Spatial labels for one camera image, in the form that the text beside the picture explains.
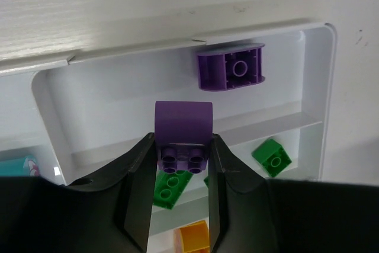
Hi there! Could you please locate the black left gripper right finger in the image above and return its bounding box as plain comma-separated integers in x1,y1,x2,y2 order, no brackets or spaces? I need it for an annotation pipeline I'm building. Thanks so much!
208,134,378,252

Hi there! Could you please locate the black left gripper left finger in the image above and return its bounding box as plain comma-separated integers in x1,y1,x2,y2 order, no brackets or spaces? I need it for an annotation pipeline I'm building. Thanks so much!
1,133,157,252

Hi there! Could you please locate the yellow lego brick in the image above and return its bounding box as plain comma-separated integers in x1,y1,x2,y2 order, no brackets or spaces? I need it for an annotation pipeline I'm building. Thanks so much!
174,220,210,253

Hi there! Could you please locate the teal lego brick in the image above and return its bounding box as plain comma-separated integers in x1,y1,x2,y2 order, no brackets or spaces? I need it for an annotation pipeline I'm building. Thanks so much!
0,155,40,177

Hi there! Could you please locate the purple lego brick front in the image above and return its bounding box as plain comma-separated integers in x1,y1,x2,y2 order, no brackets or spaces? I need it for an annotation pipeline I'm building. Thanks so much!
155,101,213,174

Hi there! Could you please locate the purple lego brick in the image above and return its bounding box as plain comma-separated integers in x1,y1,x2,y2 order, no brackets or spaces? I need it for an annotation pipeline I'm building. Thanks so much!
155,101,213,174
195,43,265,92

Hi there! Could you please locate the green lego brick small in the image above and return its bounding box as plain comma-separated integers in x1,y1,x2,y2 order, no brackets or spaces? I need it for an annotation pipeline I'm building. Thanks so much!
204,177,209,188

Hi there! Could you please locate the white divided plastic tray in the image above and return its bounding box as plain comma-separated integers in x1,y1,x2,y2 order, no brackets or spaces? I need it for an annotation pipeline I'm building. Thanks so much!
1,23,337,252

